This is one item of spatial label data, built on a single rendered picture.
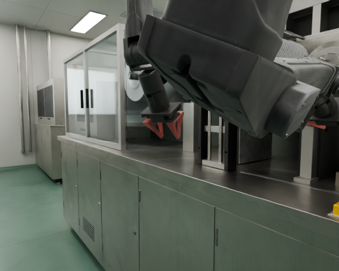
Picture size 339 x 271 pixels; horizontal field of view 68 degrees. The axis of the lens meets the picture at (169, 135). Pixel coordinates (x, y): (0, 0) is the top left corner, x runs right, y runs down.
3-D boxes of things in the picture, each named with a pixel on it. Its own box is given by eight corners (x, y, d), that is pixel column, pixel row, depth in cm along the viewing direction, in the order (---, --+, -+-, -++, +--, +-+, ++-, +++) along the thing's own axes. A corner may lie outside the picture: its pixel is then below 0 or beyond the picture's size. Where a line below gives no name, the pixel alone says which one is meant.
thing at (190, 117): (176, 150, 144) (176, 48, 139) (194, 148, 152) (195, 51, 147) (192, 153, 132) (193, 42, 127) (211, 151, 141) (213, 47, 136)
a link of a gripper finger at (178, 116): (170, 131, 78) (161, 104, 73) (190, 132, 74) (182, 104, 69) (159, 143, 73) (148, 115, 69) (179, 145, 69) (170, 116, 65)
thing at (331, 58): (318, 84, 75) (308, 63, 77) (322, 84, 76) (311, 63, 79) (345, 69, 70) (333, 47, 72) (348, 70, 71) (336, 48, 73)
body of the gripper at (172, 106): (154, 108, 75) (146, 85, 72) (183, 108, 70) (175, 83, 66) (141, 119, 71) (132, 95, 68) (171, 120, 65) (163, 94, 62)
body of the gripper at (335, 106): (346, 125, 58) (337, 108, 54) (302, 122, 66) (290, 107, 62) (354, 101, 60) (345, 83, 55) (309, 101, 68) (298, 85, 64)
